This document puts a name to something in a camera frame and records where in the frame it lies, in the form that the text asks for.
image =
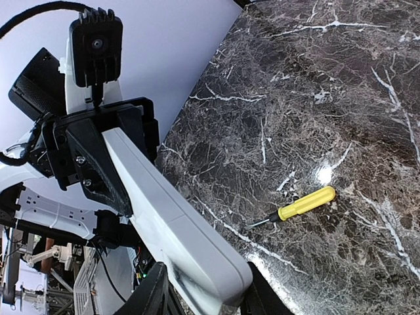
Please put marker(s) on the yellow handled screwdriver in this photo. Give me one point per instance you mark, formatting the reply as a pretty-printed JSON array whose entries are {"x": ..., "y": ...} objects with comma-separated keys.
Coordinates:
[{"x": 299, "y": 206}]

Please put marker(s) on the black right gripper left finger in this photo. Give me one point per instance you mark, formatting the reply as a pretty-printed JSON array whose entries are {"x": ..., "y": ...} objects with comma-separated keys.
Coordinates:
[{"x": 151, "y": 296}]

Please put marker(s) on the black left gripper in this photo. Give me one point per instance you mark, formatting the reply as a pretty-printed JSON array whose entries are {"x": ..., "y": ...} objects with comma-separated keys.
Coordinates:
[{"x": 76, "y": 150}]

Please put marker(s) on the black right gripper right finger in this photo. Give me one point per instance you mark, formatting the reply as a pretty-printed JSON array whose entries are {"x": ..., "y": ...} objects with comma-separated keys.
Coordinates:
[{"x": 260, "y": 298}]

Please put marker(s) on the white slotted cable duct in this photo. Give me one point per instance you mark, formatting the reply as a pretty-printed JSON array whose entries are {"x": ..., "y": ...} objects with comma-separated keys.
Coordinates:
[{"x": 83, "y": 297}]

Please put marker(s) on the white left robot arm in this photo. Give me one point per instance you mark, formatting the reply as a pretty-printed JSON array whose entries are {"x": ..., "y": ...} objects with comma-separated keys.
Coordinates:
[{"x": 39, "y": 93}]

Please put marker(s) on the white remote control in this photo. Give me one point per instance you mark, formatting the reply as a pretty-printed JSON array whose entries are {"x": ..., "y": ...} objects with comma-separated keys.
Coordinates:
[{"x": 208, "y": 273}]

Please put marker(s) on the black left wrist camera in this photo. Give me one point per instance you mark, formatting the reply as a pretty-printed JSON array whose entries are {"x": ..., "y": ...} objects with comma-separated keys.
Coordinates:
[{"x": 96, "y": 45}]

